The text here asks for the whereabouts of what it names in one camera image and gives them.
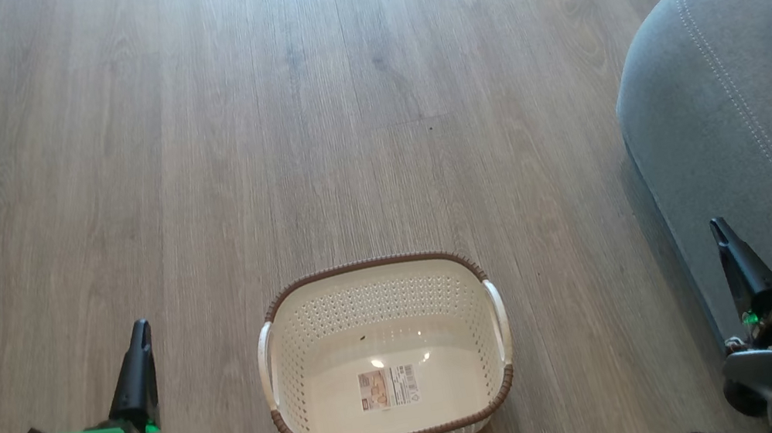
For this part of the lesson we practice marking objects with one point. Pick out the white product label sticker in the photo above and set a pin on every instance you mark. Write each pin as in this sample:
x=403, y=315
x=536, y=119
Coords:
x=389, y=387

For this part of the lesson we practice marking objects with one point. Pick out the white perforated laundry basket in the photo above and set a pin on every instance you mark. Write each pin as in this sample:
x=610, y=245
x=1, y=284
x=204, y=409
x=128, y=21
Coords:
x=378, y=312

